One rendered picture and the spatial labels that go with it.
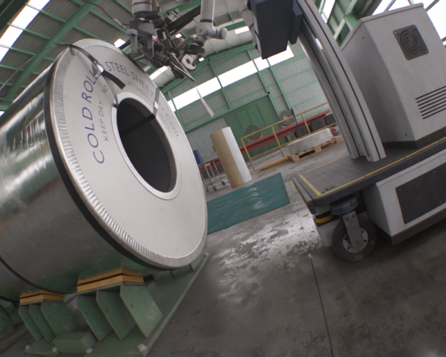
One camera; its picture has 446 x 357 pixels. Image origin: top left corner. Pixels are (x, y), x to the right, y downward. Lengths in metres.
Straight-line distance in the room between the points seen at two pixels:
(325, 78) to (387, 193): 0.66
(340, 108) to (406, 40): 0.48
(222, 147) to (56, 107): 5.29
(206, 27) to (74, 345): 1.91
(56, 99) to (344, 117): 1.21
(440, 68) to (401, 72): 0.20
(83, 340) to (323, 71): 1.70
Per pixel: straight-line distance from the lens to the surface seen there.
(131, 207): 0.98
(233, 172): 5.98
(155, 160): 1.58
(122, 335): 1.27
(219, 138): 6.00
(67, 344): 1.47
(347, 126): 1.35
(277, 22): 1.21
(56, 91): 0.94
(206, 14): 1.83
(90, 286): 1.27
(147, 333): 1.18
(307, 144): 6.04
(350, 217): 0.99
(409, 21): 1.20
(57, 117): 0.88
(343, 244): 1.05
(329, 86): 1.35
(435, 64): 1.19
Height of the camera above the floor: 0.53
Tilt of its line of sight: 2 degrees down
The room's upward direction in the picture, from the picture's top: 23 degrees counter-clockwise
